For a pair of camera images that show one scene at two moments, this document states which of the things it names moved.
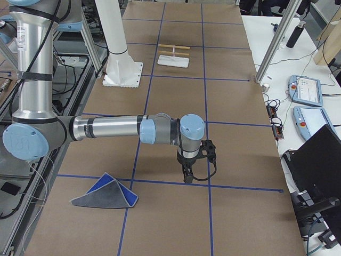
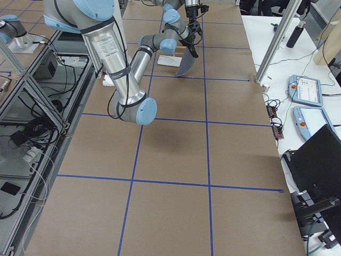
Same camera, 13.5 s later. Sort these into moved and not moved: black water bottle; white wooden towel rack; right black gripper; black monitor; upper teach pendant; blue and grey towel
Moved: right black gripper; blue and grey towel
Not moved: black monitor; white wooden towel rack; black water bottle; upper teach pendant
